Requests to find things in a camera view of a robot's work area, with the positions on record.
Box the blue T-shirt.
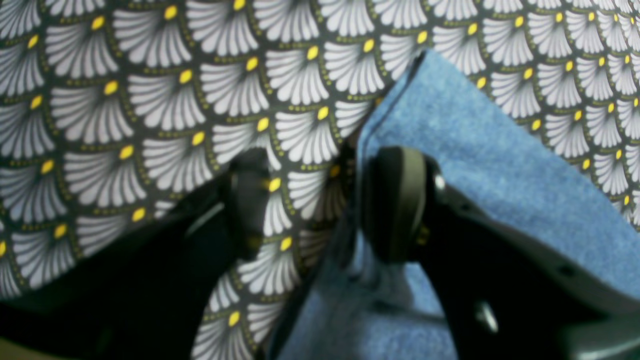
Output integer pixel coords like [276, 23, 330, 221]
[265, 51, 639, 360]

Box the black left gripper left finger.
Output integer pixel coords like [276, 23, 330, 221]
[1, 148, 270, 360]

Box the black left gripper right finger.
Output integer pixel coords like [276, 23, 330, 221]
[366, 146, 640, 360]

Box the fan patterned table cloth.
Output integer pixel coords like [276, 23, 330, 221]
[0, 0, 640, 360]

